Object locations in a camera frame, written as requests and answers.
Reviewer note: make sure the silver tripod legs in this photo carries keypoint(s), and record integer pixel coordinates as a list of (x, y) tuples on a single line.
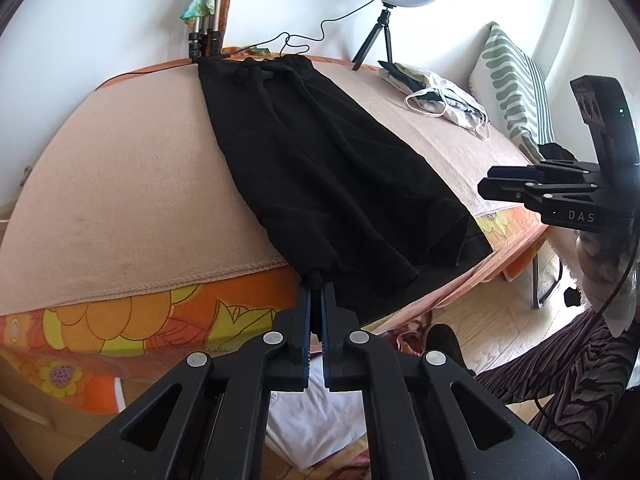
[(210, 40)]

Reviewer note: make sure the beige blanket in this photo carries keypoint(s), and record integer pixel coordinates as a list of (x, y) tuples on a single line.
[(125, 180)]

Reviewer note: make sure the person's zebra striped leg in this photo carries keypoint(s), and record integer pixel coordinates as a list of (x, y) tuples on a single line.
[(575, 370)]

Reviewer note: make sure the green striped pillow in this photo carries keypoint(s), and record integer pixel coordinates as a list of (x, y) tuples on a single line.
[(512, 85)]

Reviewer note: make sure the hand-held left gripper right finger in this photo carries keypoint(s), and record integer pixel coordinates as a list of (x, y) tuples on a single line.
[(327, 310)]

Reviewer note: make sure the white cloth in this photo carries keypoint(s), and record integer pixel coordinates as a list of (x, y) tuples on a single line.
[(315, 425)]

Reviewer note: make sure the person's right forearm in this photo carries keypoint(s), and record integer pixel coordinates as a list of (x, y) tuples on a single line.
[(600, 270)]

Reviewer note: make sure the person's black sock foot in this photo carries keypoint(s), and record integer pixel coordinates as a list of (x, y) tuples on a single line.
[(442, 347)]

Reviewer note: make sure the orange floral bed sheet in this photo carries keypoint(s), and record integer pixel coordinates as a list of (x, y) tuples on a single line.
[(125, 325)]

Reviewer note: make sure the black pants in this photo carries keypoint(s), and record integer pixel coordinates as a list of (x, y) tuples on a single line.
[(320, 170)]

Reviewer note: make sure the white cloth bag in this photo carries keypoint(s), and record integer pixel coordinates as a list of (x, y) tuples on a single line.
[(462, 105)]

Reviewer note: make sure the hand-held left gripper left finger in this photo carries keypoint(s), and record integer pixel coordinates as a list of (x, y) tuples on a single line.
[(303, 310)]

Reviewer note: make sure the small black tripod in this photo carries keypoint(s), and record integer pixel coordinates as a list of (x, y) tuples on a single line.
[(386, 30)]

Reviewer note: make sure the dark cloth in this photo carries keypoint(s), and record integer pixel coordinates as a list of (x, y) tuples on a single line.
[(555, 152)]

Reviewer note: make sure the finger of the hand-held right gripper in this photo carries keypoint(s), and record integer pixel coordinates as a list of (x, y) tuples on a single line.
[(500, 190), (505, 172)]

